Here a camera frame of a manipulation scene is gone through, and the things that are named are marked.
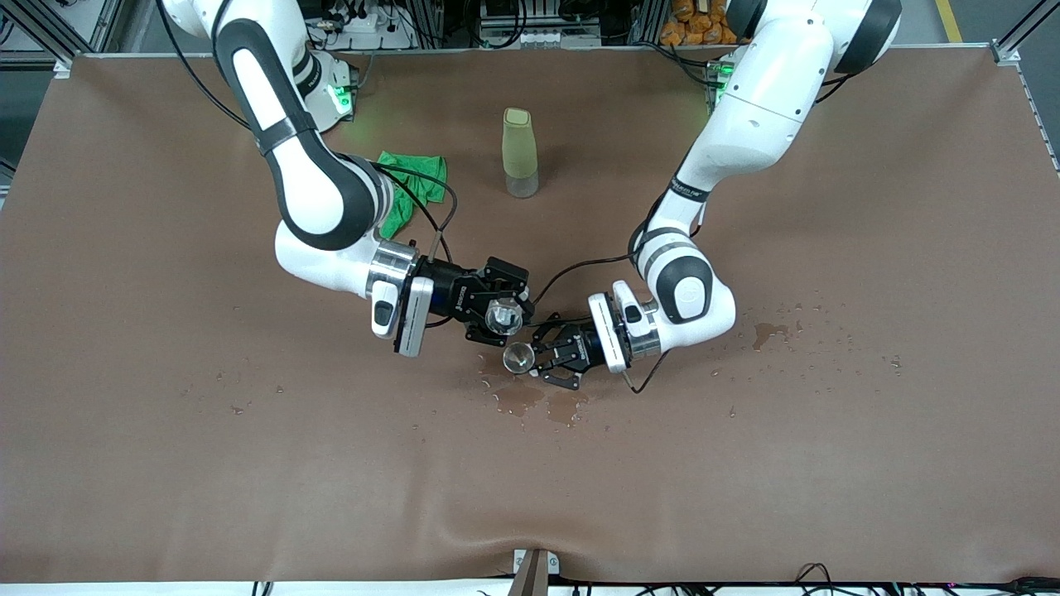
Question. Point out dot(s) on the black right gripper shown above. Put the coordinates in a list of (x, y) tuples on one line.
[(448, 293)]

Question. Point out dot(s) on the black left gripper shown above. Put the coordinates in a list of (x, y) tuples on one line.
[(582, 348)]

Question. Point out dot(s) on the clear glass beaker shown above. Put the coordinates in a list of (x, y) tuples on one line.
[(503, 316)]

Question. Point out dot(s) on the steel double-cone jigger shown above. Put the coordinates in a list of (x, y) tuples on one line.
[(517, 358)]

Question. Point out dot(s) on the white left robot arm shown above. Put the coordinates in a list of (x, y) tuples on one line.
[(762, 108)]

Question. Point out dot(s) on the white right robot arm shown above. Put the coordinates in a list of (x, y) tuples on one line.
[(323, 190)]

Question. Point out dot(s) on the glass shaker with olive sleeve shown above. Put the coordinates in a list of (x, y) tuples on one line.
[(520, 149)]

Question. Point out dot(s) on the large brown liquid puddle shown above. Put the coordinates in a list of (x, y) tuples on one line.
[(517, 397)]

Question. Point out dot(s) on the brown table mat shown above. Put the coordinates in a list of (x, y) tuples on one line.
[(580, 480)]

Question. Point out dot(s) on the green microfiber cloth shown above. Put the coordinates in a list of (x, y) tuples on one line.
[(418, 178)]

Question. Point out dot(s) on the small brown liquid puddle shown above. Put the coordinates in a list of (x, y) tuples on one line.
[(766, 333)]

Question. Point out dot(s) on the grey rack device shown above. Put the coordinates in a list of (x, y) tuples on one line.
[(538, 37)]

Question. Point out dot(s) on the white power strip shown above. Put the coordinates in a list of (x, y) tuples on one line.
[(364, 23)]

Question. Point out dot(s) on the orange snack packages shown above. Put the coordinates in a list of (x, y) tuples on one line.
[(704, 21)]

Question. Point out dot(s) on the aluminium camera post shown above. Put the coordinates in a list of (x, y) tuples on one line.
[(532, 571)]

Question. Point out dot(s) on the aluminium frame strut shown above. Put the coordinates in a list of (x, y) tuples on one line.
[(60, 68), (1004, 54)]

